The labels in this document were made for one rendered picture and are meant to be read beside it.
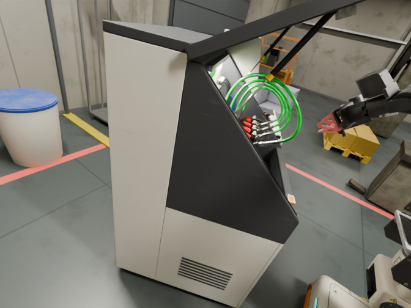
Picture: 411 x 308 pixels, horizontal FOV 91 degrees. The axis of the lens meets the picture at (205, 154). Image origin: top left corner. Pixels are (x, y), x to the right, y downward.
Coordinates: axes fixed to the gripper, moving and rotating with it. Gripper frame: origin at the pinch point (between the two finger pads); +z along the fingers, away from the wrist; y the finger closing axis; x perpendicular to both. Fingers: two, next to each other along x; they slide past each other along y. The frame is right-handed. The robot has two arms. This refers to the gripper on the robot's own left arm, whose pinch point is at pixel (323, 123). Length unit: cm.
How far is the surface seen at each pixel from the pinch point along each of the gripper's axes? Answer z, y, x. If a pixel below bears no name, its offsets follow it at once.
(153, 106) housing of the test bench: 26, 46, -32
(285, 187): 31.0, -1.4, 26.6
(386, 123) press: 172, -579, 157
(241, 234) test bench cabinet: 39, 29, 34
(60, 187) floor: 193, 95, -33
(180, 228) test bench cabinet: 60, 48, 22
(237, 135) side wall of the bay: 13.2, 28.2, -9.8
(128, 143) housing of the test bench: 44, 56, -26
